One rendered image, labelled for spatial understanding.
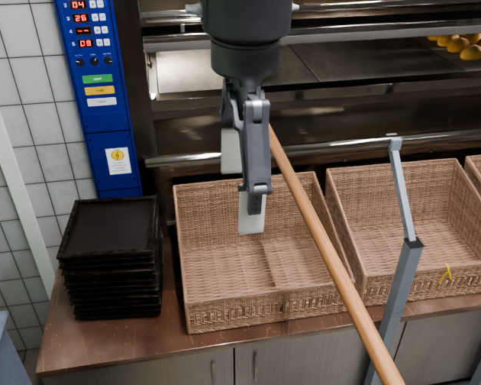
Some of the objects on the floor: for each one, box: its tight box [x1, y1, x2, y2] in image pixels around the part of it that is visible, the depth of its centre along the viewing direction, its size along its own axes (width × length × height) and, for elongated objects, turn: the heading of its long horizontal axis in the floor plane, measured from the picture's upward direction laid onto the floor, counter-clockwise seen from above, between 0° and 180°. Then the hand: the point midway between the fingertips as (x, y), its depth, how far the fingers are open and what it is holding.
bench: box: [35, 203, 481, 385], centre depth 192 cm, size 56×242×58 cm, turn 100°
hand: (240, 192), depth 59 cm, fingers open, 13 cm apart
